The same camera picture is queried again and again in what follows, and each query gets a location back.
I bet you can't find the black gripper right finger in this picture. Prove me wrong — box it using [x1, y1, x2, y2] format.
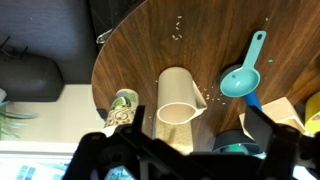
[244, 105, 303, 161]

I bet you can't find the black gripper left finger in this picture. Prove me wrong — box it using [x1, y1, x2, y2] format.
[114, 105, 158, 158]

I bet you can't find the white ceramic mug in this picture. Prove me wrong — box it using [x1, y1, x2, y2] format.
[155, 66, 208, 126]

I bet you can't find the square wooden box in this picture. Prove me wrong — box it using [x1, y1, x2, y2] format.
[238, 96, 306, 135]

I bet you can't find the patterned green white can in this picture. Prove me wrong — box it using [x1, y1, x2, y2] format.
[103, 88, 140, 135]

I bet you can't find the blue measuring scoop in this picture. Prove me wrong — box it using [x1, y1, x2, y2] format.
[244, 90, 264, 112]

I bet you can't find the teal round container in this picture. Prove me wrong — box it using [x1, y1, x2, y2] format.
[211, 129, 265, 156]

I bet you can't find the teal measuring cup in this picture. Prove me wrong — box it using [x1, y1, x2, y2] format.
[219, 142, 262, 156]

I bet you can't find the teal measuring scoop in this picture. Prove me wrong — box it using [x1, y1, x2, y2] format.
[219, 30, 268, 99]

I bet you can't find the yellow bowl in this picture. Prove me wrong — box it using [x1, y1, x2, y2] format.
[303, 91, 320, 135]

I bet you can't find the dark grey upholstered chair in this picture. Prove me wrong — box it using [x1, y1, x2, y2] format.
[0, 0, 100, 103]

